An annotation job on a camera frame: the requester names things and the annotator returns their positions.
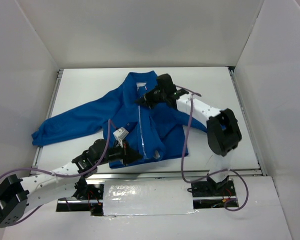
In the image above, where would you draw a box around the blue fleece zip jacket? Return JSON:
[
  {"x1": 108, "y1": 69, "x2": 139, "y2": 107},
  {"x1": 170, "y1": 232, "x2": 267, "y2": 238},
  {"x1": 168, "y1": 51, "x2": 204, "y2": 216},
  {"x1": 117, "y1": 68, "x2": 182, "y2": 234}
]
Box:
[{"x1": 31, "y1": 70, "x2": 208, "y2": 170}]

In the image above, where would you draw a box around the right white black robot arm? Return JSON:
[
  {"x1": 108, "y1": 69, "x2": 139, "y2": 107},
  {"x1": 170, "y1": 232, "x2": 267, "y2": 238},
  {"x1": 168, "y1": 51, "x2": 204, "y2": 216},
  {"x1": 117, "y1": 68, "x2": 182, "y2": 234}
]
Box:
[{"x1": 135, "y1": 73, "x2": 242, "y2": 196}]

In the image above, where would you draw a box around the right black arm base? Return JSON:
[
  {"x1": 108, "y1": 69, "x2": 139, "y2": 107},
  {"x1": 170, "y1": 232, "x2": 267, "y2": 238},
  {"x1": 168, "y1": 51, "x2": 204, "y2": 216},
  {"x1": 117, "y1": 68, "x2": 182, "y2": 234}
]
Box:
[{"x1": 187, "y1": 178, "x2": 239, "y2": 210}]

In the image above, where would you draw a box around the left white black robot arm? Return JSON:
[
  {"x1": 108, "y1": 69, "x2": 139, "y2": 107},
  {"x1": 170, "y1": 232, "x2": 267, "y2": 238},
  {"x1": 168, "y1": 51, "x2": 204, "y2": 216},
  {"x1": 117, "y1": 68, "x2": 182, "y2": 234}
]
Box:
[{"x1": 0, "y1": 139, "x2": 142, "y2": 228}]

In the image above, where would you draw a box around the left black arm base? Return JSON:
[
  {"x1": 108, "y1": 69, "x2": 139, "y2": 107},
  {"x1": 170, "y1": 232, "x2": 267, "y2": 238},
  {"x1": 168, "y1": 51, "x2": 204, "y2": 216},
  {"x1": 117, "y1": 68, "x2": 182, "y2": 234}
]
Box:
[{"x1": 56, "y1": 182, "x2": 104, "y2": 217}]

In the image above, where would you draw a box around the white foil covered panel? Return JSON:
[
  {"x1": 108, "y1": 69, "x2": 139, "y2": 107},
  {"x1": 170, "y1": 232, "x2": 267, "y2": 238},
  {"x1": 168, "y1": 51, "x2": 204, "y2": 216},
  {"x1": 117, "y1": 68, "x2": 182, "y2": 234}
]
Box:
[{"x1": 103, "y1": 180, "x2": 194, "y2": 216}]

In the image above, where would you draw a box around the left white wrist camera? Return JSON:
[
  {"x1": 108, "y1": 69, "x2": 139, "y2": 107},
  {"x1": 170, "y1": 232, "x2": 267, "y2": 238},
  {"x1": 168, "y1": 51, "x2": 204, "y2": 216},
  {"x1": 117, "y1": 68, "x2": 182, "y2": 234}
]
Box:
[{"x1": 113, "y1": 127, "x2": 129, "y2": 142}]

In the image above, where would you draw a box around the left aluminium frame rail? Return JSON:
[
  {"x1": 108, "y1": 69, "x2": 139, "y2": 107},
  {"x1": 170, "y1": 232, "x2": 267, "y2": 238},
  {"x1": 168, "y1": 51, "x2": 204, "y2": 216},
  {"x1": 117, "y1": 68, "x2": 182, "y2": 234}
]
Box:
[{"x1": 29, "y1": 69, "x2": 64, "y2": 176}]

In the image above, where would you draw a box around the aluminium frame rail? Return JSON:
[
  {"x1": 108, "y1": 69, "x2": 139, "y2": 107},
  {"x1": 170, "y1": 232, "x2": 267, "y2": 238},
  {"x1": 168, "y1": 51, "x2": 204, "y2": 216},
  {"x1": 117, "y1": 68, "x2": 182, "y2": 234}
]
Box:
[
  {"x1": 87, "y1": 169, "x2": 263, "y2": 181},
  {"x1": 227, "y1": 66, "x2": 268, "y2": 176},
  {"x1": 29, "y1": 69, "x2": 64, "y2": 176}
]

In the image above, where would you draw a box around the front aluminium frame rail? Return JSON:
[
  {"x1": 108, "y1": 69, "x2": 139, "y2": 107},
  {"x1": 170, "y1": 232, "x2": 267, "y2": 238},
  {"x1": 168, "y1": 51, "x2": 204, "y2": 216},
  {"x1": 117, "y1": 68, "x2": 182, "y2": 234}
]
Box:
[{"x1": 87, "y1": 169, "x2": 263, "y2": 181}]

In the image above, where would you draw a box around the right aluminium frame rail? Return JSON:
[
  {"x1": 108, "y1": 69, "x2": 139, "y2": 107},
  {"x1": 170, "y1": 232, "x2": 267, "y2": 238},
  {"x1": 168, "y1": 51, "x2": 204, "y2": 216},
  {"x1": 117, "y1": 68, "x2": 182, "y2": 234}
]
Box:
[{"x1": 227, "y1": 66, "x2": 268, "y2": 176}]

